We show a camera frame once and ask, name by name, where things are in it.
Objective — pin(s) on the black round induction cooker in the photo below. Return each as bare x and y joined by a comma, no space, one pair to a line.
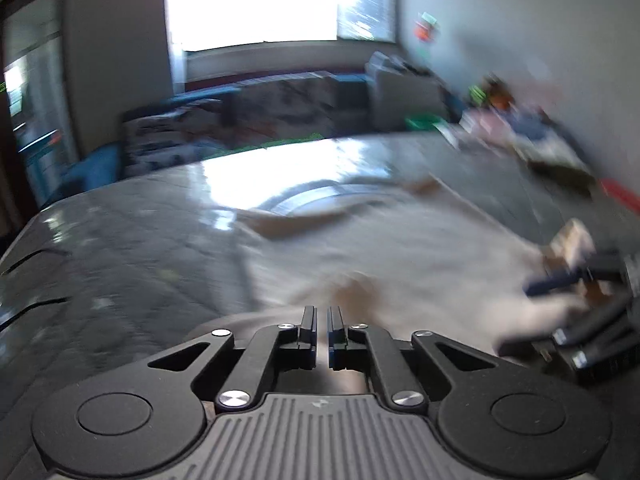
310,197

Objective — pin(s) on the green plastic container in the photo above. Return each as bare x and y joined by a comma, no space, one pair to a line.
425,122

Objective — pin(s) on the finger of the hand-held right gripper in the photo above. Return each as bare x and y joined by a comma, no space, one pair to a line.
552,281
590,327

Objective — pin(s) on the colourful clutter pile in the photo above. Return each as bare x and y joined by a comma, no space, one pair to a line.
525,130

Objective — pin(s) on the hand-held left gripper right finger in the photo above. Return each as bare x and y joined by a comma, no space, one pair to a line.
334,332

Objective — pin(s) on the red object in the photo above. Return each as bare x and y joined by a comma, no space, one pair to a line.
622,191

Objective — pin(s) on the rimless eyeglasses with black temples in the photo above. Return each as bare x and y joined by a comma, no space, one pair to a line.
45,304

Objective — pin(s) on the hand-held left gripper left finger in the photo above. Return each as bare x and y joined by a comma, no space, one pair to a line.
309,331

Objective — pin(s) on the dark wooden door frame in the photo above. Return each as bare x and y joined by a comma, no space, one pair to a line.
4,110

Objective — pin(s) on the teal cabinet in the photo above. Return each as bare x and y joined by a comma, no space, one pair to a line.
40,160

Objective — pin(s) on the grey pillow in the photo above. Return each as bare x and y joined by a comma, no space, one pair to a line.
405,90

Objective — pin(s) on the window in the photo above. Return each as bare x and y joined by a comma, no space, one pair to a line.
260,0

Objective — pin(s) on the blue sofa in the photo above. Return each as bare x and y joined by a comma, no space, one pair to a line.
95,165

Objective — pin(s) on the butterfly print cushion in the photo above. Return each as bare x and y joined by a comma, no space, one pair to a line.
285,110
170,140

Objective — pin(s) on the beige garment with brown trim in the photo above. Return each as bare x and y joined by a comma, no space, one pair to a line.
425,250

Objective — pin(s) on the colourful pinwheel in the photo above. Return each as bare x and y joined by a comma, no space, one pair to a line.
427,27

